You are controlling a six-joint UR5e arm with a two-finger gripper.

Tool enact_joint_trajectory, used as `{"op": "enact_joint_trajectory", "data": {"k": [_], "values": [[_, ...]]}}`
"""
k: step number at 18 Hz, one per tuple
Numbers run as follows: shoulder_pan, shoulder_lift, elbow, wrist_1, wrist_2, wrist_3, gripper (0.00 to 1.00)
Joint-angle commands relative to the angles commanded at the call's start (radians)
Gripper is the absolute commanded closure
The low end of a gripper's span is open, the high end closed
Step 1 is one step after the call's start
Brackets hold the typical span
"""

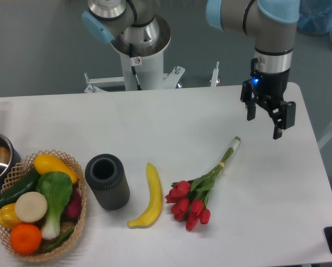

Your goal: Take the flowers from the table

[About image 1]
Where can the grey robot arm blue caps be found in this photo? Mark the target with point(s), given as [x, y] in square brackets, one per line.
[271, 23]

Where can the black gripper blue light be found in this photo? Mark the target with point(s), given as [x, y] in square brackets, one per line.
[271, 88]

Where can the green chili pepper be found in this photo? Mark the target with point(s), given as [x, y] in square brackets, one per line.
[59, 241]

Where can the green cucumber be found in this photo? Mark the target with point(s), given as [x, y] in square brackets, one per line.
[26, 184]

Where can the yellow banana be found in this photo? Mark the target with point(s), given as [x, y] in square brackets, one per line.
[154, 208]

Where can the red tulip bouquet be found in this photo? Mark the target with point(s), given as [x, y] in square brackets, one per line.
[189, 199]

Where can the yellow bell pepper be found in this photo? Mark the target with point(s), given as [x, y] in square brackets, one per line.
[8, 217]

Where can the orange fruit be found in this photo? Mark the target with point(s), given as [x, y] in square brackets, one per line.
[25, 239]

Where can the blue plastic bag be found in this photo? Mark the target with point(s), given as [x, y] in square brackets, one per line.
[315, 18]

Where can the purple sweet potato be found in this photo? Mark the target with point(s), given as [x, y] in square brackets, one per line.
[73, 209]

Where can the green bok choy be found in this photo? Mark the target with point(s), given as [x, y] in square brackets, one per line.
[56, 187]

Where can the woven wicker basket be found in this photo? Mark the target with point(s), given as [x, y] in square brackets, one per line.
[17, 172]

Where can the dark grey ribbed vase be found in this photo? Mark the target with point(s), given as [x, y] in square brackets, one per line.
[105, 176]

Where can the yellow squash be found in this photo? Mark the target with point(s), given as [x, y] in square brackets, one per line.
[45, 163]

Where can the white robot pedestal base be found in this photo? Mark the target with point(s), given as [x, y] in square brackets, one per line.
[141, 51]

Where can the white round radish slice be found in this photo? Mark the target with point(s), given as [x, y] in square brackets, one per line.
[31, 207]

